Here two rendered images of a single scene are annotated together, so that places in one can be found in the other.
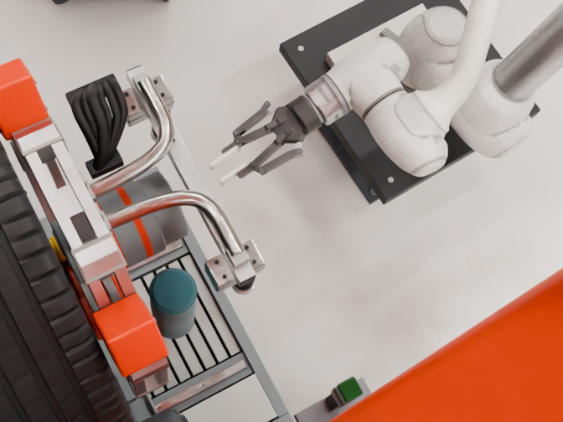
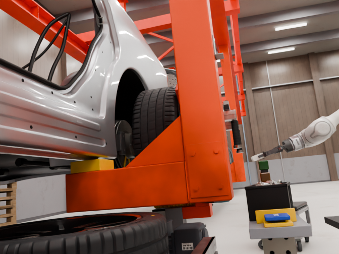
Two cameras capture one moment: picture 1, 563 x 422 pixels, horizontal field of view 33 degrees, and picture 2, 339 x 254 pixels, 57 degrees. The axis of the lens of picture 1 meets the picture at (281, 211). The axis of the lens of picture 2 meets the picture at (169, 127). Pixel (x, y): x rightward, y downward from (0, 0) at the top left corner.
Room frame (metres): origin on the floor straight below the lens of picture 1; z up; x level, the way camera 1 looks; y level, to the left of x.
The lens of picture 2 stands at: (-0.65, -1.20, 0.60)
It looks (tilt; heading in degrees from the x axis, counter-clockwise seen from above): 10 degrees up; 60
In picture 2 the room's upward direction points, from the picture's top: 5 degrees counter-clockwise
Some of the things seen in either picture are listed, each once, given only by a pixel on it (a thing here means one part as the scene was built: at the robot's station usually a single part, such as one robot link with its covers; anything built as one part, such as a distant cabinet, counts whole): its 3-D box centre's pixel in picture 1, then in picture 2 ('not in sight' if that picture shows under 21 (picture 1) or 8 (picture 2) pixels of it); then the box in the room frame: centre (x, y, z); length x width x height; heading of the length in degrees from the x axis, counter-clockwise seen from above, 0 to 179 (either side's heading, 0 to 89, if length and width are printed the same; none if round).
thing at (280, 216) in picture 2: not in sight; (276, 218); (0.08, -0.51, 0.47); 0.07 x 0.07 x 0.02; 47
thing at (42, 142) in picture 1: (83, 244); not in sight; (0.39, 0.31, 0.85); 0.54 x 0.07 x 0.54; 47
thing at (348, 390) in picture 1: (348, 390); (263, 165); (0.34, -0.24, 0.64); 0.04 x 0.04 x 0.04; 47
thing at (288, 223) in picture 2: not in sight; (277, 223); (0.08, -0.51, 0.45); 0.08 x 0.08 x 0.01; 47
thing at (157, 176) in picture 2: not in sight; (129, 165); (-0.15, 0.05, 0.69); 0.52 x 0.17 x 0.35; 137
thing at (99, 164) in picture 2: not in sight; (93, 166); (-0.28, 0.16, 0.70); 0.14 x 0.14 x 0.05; 47
